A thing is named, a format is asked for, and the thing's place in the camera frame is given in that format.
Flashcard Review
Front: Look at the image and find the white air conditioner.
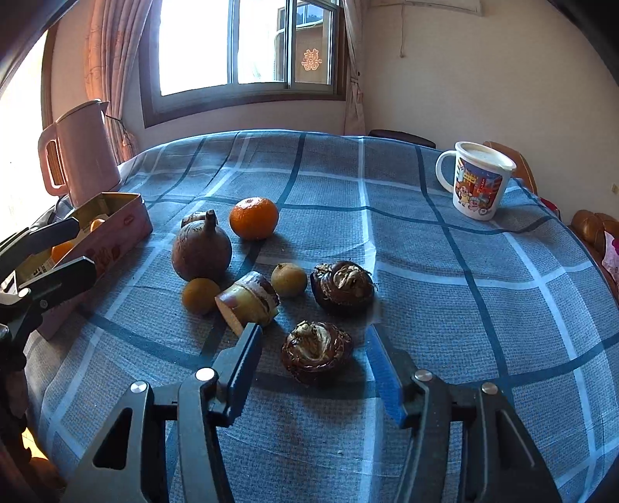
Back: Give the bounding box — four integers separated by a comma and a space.
397, 0, 484, 15

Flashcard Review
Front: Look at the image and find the small olive-brown fruit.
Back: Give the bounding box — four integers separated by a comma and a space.
271, 262, 308, 299

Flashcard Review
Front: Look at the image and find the brown leather chair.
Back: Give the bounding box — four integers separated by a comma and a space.
482, 141, 539, 195

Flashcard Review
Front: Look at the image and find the white cartoon print mug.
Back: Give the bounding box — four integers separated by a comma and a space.
435, 141, 517, 221

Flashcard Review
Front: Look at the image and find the brown leather sofa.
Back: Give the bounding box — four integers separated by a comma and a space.
568, 209, 619, 274

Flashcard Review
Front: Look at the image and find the pink electric kettle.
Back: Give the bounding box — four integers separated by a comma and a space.
38, 99, 121, 209

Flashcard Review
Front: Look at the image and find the side window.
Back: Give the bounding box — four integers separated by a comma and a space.
0, 26, 60, 228

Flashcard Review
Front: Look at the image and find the small orange-brown fruit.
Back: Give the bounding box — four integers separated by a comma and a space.
182, 278, 221, 316

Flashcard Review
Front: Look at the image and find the white mug lid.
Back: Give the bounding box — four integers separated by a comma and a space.
455, 141, 517, 171

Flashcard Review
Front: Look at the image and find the blue plaid tablecloth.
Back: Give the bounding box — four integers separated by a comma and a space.
24, 130, 619, 503

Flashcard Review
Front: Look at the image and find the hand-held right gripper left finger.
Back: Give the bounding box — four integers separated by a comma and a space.
60, 322, 264, 503

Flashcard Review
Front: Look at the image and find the pink patterned curtain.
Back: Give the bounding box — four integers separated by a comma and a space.
84, 0, 154, 165

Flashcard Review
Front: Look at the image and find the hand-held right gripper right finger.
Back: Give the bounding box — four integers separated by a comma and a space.
365, 325, 564, 503

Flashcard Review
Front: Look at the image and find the dark round stool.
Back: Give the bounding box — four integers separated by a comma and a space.
369, 129, 437, 149

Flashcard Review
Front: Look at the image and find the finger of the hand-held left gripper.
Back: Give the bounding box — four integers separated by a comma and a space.
0, 256, 97, 350
0, 217, 81, 266

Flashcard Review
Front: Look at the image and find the pink cloth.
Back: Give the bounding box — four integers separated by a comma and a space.
602, 231, 619, 297

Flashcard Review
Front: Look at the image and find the pale tied curtain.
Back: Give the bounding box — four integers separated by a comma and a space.
339, 0, 368, 136

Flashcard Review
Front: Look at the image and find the brown framed sliding window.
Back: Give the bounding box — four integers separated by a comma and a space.
140, 0, 347, 129

